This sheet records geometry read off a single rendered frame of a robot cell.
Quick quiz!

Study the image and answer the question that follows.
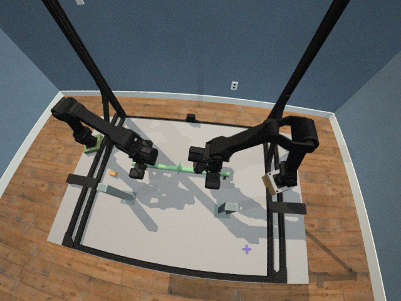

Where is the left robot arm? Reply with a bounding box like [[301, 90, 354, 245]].
[[188, 115, 319, 189]]

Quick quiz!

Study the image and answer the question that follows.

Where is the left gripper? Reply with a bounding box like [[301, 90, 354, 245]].
[[205, 164, 222, 189]]

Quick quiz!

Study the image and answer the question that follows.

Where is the small purple plus-shaped piece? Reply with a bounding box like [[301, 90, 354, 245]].
[[242, 245, 251, 254]]

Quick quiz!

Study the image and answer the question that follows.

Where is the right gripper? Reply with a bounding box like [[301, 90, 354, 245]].
[[128, 140, 153, 179]]

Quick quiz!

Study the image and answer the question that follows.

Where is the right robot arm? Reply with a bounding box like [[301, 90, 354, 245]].
[[51, 97, 158, 166]]

